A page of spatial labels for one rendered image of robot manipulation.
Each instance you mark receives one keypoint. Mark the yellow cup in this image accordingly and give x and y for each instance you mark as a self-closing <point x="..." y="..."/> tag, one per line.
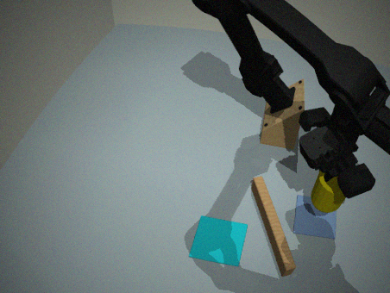
<point x="326" y="196"/>

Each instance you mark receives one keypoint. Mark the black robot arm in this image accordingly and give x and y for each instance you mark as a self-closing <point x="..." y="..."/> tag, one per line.
<point x="344" y="73"/>

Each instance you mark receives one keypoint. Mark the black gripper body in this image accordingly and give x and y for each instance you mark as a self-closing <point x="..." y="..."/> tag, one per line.
<point x="352" y="180"/>

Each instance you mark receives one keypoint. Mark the long wooden beam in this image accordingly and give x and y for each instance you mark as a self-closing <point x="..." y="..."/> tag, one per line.
<point x="272" y="224"/>

